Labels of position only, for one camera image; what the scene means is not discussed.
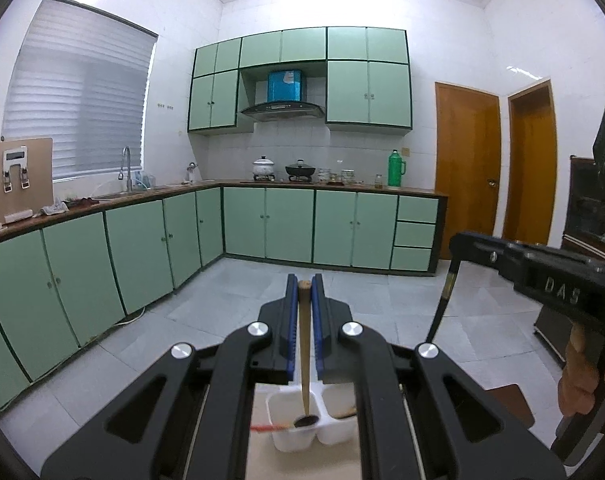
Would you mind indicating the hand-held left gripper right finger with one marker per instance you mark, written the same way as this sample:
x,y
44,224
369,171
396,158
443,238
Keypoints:
x,y
382,400

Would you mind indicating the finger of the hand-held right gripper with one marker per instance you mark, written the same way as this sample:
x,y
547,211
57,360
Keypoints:
x,y
482,250

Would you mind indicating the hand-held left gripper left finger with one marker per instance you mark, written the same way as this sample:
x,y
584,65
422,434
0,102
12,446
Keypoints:
x,y
222,400

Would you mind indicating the black silver-banded chopstick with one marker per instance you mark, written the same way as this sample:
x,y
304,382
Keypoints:
x,y
440,310

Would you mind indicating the white two-compartment plastic holder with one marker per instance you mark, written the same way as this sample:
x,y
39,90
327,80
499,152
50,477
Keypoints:
x,y
292,441

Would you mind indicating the plain wooden chopstick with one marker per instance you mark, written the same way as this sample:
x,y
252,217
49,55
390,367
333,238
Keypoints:
x,y
305,350

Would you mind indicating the person's right hand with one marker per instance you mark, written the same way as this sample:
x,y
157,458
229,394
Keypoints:
x,y
577,380

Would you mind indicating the brown wooden door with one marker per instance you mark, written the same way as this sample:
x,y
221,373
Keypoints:
x,y
530,170
465,170

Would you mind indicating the dark wooden cabinet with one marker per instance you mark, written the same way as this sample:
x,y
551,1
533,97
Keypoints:
x,y
582,200

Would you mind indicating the green thermos flask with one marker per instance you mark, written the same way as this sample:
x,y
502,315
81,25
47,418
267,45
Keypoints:
x,y
395,170

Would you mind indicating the brown wooden stool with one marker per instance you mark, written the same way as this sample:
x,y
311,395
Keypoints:
x,y
507,405

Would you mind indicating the group of glass jars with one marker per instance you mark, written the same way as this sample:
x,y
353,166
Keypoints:
x,y
335,176

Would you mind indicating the green lower kitchen cabinets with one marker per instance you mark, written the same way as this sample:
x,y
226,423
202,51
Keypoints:
x,y
287,225

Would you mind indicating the green kitchen cabinets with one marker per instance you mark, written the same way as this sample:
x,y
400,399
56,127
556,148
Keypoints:
x,y
287,225
367,90

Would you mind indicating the green upper kitchen cabinets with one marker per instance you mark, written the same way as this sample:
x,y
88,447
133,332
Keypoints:
x,y
367,90

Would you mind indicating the black wok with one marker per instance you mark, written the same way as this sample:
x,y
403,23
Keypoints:
x,y
300,170

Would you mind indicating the small steel kettle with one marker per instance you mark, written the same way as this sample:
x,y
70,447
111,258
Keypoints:
x,y
192,172

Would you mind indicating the white lidded pot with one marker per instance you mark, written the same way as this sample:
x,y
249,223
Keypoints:
x,y
263,167

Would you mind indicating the range hood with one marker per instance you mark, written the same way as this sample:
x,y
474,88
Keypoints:
x,y
282,107

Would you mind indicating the steel sink faucet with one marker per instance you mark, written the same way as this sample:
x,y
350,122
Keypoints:
x,y
127,170

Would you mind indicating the crumpled cloth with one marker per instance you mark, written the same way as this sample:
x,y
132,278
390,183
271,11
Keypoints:
x,y
55,208

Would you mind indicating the white clip holder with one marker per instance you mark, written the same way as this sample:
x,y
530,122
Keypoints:
x,y
15,160

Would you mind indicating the white window blinds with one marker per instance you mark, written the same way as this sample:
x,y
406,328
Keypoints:
x,y
82,100

